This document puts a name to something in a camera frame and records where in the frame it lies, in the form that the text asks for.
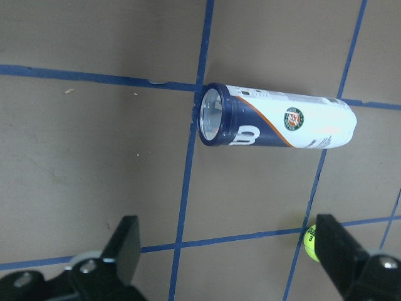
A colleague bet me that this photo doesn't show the tennis ball Wilson 3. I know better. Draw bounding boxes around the tennis ball Wilson 3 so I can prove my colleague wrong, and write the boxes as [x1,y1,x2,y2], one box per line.
[303,224,320,263]

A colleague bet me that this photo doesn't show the white blue tennis ball can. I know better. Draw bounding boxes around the white blue tennis ball can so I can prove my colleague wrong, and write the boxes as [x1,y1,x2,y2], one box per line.
[197,83,357,149]

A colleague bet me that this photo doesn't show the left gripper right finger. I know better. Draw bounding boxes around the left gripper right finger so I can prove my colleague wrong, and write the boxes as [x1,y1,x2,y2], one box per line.
[315,214,400,300]

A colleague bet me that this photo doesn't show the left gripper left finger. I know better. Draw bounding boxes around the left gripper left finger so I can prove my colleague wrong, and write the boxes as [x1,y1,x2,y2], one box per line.
[69,215,140,300]

